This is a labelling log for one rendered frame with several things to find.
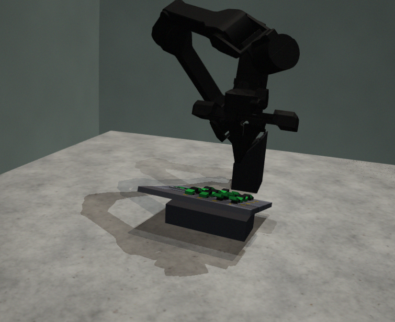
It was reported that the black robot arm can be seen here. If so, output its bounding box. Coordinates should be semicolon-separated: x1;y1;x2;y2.
152;0;300;115

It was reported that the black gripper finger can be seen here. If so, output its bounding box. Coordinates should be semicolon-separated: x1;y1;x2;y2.
221;120;243;163
237;123;266;163

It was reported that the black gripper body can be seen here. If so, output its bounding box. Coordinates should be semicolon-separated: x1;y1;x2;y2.
192;74;299;132

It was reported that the grey switch panel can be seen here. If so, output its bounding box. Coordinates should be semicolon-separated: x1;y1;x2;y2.
137;185;272;242

